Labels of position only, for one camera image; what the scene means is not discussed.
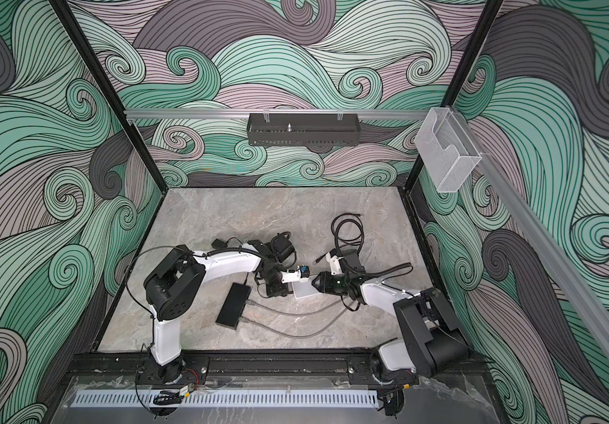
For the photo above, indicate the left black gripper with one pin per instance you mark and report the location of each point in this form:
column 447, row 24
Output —
column 276, row 291

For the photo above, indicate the black power adapter with cable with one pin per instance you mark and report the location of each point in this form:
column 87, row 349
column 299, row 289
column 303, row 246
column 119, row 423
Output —
column 232, row 245

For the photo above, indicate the black wall tray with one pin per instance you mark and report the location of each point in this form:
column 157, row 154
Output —
column 310, row 130

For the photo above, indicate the white network switch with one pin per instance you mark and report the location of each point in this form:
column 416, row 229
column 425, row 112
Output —
column 303, row 289

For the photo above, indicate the white slotted cable duct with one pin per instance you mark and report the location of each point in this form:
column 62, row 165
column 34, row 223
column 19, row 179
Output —
column 233, row 398

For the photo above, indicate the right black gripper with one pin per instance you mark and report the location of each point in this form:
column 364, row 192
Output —
column 323, row 284

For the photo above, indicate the black network switch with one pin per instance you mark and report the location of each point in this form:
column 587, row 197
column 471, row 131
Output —
column 233, row 307

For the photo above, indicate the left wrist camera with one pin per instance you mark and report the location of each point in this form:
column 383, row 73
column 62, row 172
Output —
column 302, row 273

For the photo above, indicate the clear plastic wall holder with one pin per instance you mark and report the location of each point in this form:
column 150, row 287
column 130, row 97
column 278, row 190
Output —
column 447, row 147

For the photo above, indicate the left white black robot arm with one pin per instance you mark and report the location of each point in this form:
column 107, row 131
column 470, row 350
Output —
column 173, row 285

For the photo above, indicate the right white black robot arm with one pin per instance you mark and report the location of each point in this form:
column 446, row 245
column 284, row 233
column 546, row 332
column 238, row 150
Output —
column 431, row 336

